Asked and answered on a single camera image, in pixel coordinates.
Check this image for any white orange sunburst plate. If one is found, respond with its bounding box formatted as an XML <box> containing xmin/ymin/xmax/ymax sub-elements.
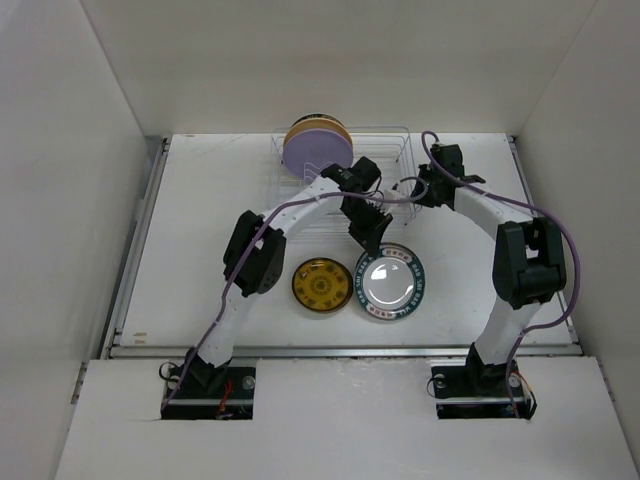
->
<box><xmin>361</xmin><ymin>302</ymin><xmax>420</xmax><ymax>324</ymax></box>

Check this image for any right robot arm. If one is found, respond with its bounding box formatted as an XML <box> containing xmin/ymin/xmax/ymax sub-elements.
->
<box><xmin>413</xmin><ymin>141</ymin><xmax>567</xmax><ymax>396</ymax></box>

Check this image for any white blue rimmed plate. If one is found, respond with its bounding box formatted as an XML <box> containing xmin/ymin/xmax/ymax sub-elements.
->
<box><xmin>353</xmin><ymin>242</ymin><xmax>426</xmax><ymax>306</ymax></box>

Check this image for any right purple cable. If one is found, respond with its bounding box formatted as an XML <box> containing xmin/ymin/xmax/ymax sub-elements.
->
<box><xmin>420</xmin><ymin>130</ymin><xmax>582</xmax><ymax>419</ymax></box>

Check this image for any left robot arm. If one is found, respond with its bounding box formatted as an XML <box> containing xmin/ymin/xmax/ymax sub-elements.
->
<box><xmin>167</xmin><ymin>157</ymin><xmax>402</xmax><ymax>397</ymax></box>

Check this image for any dark rimmed back plate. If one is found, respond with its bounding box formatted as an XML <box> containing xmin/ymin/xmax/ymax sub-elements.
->
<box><xmin>291</xmin><ymin>113</ymin><xmax>344</xmax><ymax>128</ymax></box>

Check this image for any white wire dish rack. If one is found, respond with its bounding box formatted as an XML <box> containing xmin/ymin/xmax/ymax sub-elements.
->
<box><xmin>267</xmin><ymin>125</ymin><xmax>417</xmax><ymax>242</ymax></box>

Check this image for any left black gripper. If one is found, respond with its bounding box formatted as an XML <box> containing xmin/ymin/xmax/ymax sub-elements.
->
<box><xmin>340</xmin><ymin>198</ymin><xmax>392</xmax><ymax>259</ymax></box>

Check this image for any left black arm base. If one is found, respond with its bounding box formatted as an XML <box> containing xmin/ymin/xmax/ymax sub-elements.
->
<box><xmin>159</xmin><ymin>362</ymin><xmax>257</xmax><ymax>421</ymax></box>

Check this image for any purple plate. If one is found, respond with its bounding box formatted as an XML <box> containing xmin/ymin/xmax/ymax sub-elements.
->
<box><xmin>282</xmin><ymin>129</ymin><xmax>353</xmax><ymax>179</ymax></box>

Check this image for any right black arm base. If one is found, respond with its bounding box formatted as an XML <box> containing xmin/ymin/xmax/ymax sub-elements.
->
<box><xmin>430</xmin><ymin>361</ymin><xmax>537</xmax><ymax>420</ymax></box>

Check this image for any metal table edge rail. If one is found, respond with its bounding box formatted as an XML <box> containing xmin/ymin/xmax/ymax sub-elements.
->
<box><xmin>103</xmin><ymin>343</ymin><xmax>583</xmax><ymax>359</ymax></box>

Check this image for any tan plate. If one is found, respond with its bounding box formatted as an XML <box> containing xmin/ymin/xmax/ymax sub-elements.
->
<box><xmin>283</xmin><ymin>120</ymin><xmax>353</xmax><ymax>146</ymax></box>

